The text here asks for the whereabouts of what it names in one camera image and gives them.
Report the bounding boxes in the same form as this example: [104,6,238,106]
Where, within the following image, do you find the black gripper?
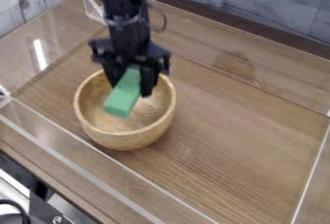
[90,14,171,98]

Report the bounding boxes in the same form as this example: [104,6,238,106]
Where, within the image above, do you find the wooden bowl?
[74,70,177,151]

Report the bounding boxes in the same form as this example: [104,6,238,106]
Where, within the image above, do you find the green rectangular block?
[103,69,141,118]

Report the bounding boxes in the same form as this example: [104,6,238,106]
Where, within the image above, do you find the black metal stand bracket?
[28,192,75,224]

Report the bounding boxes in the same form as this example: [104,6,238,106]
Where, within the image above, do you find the clear acrylic corner bracket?
[83,0,106,25]

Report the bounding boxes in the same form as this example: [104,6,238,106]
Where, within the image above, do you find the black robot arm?
[90,0,171,98]

